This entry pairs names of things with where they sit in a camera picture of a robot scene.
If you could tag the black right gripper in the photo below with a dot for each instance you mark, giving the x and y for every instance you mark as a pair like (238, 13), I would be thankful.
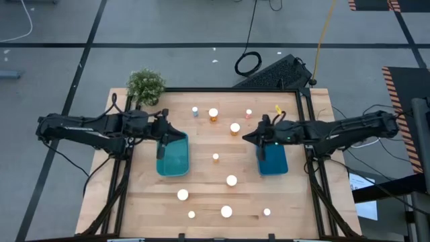
(275, 132)

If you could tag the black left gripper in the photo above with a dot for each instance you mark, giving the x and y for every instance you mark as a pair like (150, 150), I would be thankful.
(158, 129)

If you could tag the large amber bottle white cap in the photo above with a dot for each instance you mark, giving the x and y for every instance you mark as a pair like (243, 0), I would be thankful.
(234, 127)
(182, 194)
(213, 112)
(226, 211)
(231, 180)

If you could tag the small amber bottle white cap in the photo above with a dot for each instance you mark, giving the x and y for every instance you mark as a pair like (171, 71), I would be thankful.
(215, 156)

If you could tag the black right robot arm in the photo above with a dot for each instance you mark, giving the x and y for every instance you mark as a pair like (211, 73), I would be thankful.
(336, 129)

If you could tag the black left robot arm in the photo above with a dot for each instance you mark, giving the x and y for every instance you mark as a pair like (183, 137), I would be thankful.
(84, 124)

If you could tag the teal plastic bin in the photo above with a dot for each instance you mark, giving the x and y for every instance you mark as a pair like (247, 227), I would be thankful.
(176, 161)

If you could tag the blue plastic bin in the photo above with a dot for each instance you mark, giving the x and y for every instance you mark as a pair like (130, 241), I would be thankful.
(275, 161)

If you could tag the potted green plant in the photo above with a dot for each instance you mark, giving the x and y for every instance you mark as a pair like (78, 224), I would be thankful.
(146, 85)

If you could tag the black keyboard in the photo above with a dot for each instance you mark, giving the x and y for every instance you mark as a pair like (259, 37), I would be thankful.
(275, 74)

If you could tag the white paper sheet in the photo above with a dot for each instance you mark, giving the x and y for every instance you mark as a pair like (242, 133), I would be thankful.
(366, 208)

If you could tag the black beam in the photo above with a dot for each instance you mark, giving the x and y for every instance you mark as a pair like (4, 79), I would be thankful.
(386, 190)

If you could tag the large black hazard-striped mat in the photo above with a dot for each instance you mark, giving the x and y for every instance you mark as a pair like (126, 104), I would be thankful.
(403, 87)

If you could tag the grey metal bar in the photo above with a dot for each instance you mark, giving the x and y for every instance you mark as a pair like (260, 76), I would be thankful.
(10, 74)

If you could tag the narrow black hazard-striped mat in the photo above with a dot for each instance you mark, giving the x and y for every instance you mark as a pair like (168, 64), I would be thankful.
(369, 4)

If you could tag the black aluminium table frame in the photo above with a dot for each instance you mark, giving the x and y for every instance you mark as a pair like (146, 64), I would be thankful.
(235, 89)

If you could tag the grey metal post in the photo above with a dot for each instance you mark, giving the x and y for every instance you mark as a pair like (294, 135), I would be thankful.
(421, 151)

